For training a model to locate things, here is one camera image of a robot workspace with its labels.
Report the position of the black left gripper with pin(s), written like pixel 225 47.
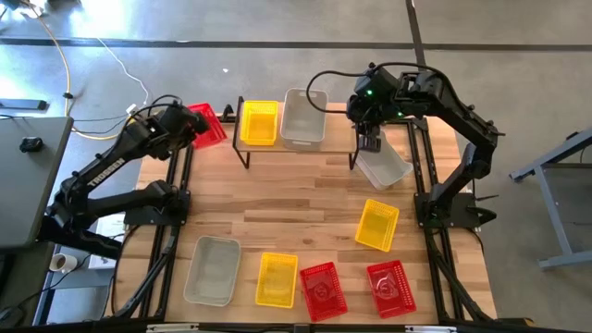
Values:
pixel 189 122

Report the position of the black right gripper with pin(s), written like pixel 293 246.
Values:
pixel 374 102

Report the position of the red slotted plastic basket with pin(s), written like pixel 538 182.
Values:
pixel 390 289
pixel 323 291
pixel 215 131

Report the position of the grey plastic storage bin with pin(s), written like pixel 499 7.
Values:
pixel 386 168
pixel 213 270
pixel 303 120

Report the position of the yellow slotted plastic basket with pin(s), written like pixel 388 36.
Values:
pixel 276 279
pixel 259 122
pixel 377 225

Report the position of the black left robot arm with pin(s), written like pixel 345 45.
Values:
pixel 111 164

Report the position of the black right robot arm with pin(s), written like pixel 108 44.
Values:
pixel 467 120

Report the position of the wooden shelf black metal legs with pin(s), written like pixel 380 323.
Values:
pixel 340 139

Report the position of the white power adapter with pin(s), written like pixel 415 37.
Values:
pixel 132 109

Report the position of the white box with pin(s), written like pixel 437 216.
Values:
pixel 108 229

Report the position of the black desk strut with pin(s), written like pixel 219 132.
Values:
pixel 92 247

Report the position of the small black device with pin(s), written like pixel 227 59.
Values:
pixel 31 144

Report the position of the black flat panel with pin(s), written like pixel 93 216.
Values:
pixel 23 105

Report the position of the grey desk top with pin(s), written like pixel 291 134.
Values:
pixel 28 194

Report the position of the white paper cup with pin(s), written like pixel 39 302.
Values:
pixel 65 262

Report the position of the silver metal strip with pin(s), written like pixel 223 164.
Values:
pixel 430 329
pixel 171 328

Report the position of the black aluminium rig frame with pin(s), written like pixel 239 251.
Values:
pixel 420 125

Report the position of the grey metal table frame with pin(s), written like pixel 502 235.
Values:
pixel 555 208

